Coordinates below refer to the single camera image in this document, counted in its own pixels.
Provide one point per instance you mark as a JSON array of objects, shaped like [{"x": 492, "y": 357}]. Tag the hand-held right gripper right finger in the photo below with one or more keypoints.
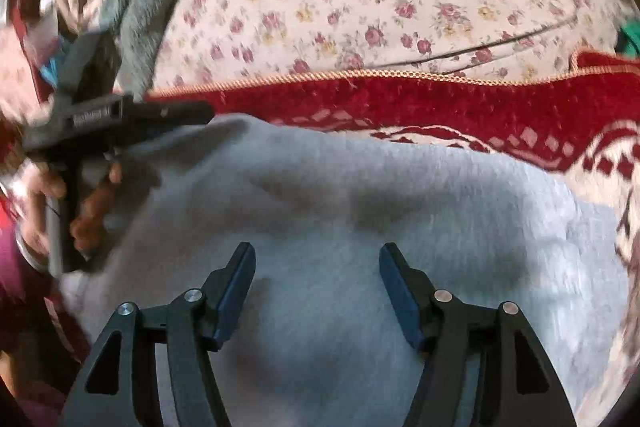
[{"x": 400, "y": 302}]

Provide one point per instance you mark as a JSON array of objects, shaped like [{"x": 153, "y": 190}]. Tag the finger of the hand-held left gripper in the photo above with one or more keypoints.
[{"x": 170, "y": 113}]

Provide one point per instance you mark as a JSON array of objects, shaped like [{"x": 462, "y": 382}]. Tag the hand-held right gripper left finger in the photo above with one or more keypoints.
[{"x": 232, "y": 302}]

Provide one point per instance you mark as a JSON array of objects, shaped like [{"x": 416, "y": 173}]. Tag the light grey fleece pants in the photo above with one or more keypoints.
[{"x": 325, "y": 207}]

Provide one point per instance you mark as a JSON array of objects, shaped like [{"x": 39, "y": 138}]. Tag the person's left hand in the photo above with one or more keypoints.
[{"x": 92, "y": 207}]

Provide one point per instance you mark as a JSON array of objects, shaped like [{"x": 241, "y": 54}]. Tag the blue plastic bag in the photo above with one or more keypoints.
[{"x": 50, "y": 69}]

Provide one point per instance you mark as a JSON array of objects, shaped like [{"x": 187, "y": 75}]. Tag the red cloth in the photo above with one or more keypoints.
[{"x": 22, "y": 7}]

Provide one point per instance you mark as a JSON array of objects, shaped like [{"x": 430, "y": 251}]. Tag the red and white floral blanket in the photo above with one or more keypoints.
[{"x": 450, "y": 107}]

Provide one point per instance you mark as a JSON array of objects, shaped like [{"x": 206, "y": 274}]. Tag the green object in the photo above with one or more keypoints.
[{"x": 631, "y": 39}]

